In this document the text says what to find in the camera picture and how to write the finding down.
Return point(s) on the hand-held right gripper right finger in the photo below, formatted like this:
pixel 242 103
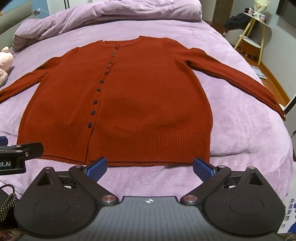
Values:
pixel 202 169

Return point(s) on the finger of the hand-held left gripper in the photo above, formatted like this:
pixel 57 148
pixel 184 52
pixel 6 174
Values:
pixel 32 149
pixel 3 140

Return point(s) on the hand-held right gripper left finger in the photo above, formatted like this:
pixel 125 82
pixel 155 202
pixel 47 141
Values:
pixel 98 169

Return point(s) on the red knit cardigan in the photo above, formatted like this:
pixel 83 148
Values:
pixel 150 92

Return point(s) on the dark clothes pile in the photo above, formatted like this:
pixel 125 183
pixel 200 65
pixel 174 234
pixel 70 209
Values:
pixel 238 19

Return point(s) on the pink plush toy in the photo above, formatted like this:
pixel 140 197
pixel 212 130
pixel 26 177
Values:
pixel 5 60

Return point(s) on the white printed cardboard box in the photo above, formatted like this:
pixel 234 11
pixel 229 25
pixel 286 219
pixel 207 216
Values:
pixel 289 208

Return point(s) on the bathroom scale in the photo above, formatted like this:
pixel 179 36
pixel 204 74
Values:
pixel 259 72

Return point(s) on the grey padded headboard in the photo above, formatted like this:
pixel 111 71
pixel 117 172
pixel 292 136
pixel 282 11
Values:
pixel 11 20

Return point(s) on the white and brown stool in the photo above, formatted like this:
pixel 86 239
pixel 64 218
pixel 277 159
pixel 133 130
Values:
pixel 249 45

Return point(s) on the wooden side table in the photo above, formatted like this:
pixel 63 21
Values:
pixel 262 46

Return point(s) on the white wardrobe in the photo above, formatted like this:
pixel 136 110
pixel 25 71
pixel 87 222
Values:
pixel 69 3

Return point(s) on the purple duvet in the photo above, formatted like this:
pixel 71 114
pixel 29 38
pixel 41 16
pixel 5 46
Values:
pixel 115 14

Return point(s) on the dark brown door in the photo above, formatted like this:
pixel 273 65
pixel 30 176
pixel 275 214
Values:
pixel 220 14

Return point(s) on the flower bouquet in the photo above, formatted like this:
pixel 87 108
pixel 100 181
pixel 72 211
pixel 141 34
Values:
pixel 257 9

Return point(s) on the wall socket with charger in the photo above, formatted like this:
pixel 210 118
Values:
pixel 38 11

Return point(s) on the dark wall screen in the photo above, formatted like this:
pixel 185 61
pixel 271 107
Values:
pixel 288 9

